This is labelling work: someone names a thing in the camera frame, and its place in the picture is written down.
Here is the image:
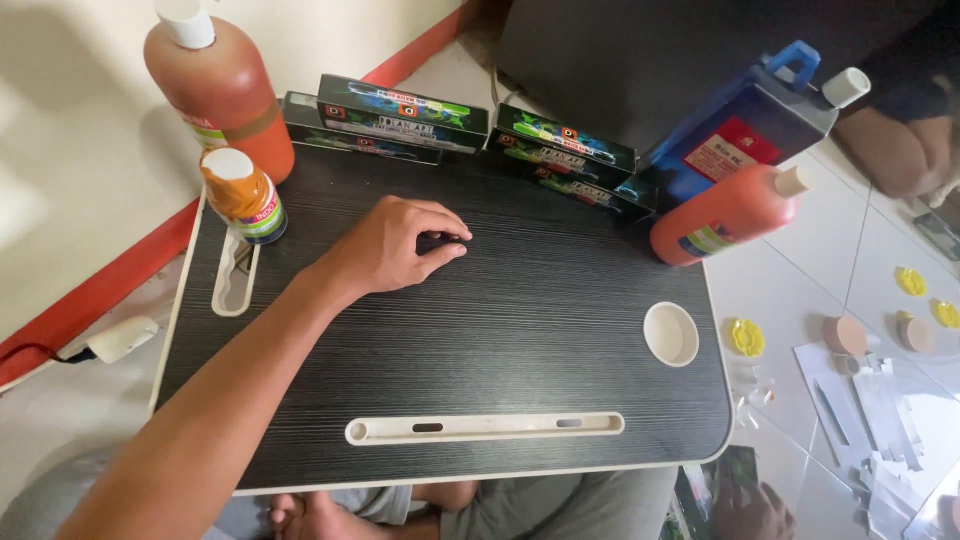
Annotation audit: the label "person's right hand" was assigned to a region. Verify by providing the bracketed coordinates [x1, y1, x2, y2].
[711, 482, 798, 540]

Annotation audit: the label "person's left hand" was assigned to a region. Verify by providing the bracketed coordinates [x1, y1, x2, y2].
[315, 196, 474, 305]

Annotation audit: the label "dark printed packet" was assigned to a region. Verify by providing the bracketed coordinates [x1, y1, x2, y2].
[660, 445, 760, 540]

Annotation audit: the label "small clear plastic bags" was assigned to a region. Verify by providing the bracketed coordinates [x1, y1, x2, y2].
[730, 366, 778, 430]

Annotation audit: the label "thin grey tool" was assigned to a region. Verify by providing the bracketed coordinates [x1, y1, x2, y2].
[813, 378, 853, 448]

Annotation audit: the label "black wood-grain lap desk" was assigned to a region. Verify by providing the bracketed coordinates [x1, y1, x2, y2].
[150, 142, 735, 498]

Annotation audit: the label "black printed paint kit box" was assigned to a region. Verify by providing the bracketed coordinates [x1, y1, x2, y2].
[525, 168, 660, 223]
[317, 73, 490, 156]
[487, 102, 639, 190]
[281, 91, 444, 167]

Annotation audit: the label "small orange labelled bottle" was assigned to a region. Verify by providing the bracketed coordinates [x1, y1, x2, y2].
[199, 147, 289, 246]

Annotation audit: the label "heap of clear plastic sheets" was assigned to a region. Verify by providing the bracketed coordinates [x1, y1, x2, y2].
[793, 341, 960, 540]

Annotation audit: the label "person's grey shorts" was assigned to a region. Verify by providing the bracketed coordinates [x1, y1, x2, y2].
[0, 442, 680, 540]

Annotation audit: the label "pink round sponge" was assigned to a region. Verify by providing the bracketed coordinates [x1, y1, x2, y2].
[822, 315, 870, 357]
[897, 310, 936, 354]

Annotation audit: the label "large orange paint bottle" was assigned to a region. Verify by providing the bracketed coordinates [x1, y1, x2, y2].
[144, 0, 296, 186]

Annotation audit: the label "person's foot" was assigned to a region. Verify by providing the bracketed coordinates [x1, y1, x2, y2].
[268, 490, 423, 540]

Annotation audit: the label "white power plug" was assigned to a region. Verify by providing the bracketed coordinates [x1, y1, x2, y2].
[86, 316, 160, 366]

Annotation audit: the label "medium orange paint bottle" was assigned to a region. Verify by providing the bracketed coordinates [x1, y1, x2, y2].
[650, 165, 816, 268]

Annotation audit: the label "dark grey mat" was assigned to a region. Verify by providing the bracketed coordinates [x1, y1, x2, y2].
[495, 0, 939, 155]

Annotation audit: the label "blue jug with white cap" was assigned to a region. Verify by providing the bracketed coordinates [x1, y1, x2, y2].
[637, 40, 873, 215]

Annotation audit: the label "black power cable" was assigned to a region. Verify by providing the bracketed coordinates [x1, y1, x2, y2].
[0, 342, 95, 369]

